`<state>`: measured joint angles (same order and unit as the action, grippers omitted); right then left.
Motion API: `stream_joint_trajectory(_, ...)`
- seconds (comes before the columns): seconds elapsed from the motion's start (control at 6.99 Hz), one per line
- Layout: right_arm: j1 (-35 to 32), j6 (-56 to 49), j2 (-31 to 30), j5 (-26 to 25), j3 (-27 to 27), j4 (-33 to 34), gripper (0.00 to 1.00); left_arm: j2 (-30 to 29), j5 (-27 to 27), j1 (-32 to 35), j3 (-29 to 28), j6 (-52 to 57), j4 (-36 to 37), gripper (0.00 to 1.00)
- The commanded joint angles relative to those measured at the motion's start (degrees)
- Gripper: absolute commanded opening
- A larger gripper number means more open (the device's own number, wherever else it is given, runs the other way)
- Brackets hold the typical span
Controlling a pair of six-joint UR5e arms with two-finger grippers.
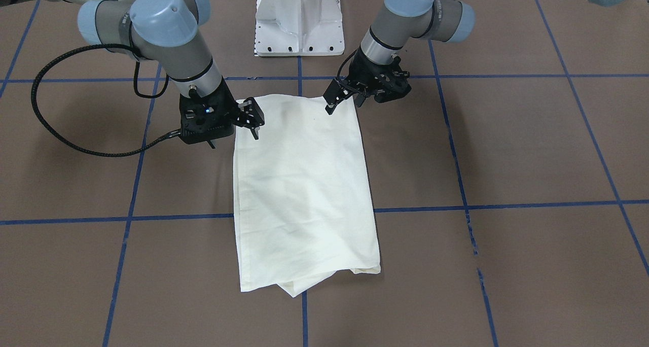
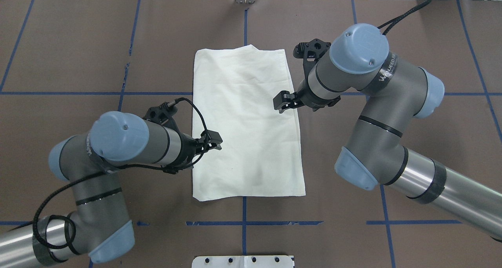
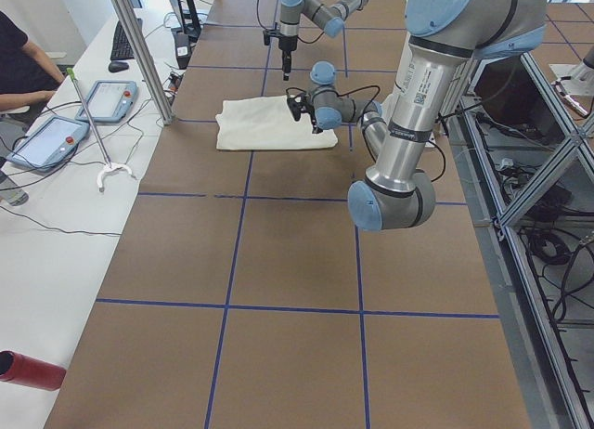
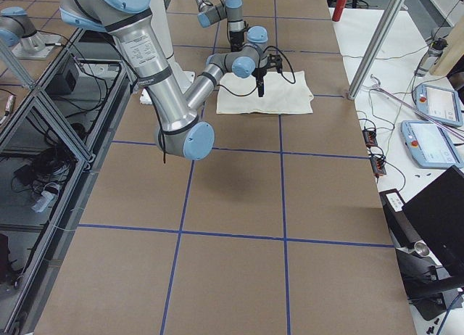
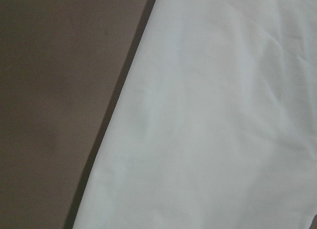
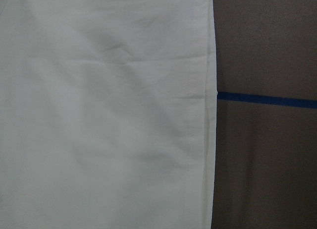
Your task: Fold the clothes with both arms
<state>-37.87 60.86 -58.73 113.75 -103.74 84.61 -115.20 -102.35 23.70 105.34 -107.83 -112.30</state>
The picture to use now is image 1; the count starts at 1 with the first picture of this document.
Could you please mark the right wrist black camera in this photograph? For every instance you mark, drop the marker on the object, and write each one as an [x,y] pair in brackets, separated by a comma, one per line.
[193,122]

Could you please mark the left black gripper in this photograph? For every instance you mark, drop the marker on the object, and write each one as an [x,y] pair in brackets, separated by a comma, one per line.
[363,69]

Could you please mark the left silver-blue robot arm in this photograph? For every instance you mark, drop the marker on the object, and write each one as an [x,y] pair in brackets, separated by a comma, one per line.
[397,21]

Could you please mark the wrist black camera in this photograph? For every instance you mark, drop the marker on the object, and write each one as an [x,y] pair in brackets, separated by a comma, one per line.
[193,122]
[389,81]

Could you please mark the cream long-sleeve cat shirt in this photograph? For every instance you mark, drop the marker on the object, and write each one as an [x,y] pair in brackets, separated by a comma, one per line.
[302,201]

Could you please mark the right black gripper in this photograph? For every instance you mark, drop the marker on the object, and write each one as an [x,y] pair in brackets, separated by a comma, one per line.
[226,105]

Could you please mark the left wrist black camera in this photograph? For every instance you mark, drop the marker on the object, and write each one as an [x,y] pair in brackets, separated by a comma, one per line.
[389,81]

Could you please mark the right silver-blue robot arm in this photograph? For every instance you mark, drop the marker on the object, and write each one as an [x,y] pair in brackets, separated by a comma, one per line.
[167,31]

